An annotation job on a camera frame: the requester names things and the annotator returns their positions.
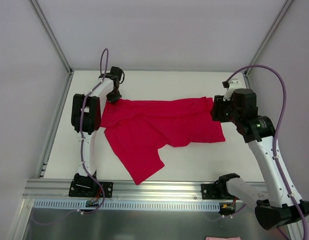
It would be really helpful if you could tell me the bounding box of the red t-shirt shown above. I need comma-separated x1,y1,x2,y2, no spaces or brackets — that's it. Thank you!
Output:
100,97,226,185

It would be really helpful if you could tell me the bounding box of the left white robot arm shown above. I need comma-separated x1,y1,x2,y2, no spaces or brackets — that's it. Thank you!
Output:
71,73,122,197

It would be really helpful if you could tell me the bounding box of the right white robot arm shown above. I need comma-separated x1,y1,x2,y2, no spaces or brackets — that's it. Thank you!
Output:
210,89,309,230

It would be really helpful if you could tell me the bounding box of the pink folded cloth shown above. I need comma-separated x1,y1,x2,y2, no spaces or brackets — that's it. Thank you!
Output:
205,236,241,240

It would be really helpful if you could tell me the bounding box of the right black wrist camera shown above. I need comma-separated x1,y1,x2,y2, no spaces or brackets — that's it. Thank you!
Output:
232,88,258,120

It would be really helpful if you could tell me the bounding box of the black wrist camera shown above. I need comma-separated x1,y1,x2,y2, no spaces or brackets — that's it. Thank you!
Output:
232,88,258,120
110,66,125,84

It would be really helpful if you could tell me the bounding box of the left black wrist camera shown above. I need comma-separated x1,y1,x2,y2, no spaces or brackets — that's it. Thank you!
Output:
110,66,125,84

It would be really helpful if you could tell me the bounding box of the left aluminium frame post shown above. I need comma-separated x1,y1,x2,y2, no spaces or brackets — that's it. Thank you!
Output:
28,0,73,75

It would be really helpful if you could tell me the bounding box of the aluminium frame post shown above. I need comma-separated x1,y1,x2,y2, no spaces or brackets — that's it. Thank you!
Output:
249,0,295,65
28,0,73,75

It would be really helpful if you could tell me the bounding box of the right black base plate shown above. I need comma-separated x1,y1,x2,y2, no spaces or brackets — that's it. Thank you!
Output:
200,183,235,201

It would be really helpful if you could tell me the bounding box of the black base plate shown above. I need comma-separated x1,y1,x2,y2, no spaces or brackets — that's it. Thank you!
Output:
68,180,114,198
200,183,235,201

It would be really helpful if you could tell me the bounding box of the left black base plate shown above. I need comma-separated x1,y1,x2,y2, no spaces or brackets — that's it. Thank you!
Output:
68,180,114,198

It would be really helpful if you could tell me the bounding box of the aluminium front rail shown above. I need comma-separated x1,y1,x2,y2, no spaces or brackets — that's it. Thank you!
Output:
22,178,270,202

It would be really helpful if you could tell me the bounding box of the right aluminium frame post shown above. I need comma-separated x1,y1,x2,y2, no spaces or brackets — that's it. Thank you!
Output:
249,0,295,65

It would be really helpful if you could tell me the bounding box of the slotted cable duct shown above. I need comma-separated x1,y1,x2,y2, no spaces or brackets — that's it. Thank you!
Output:
33,199,220,213

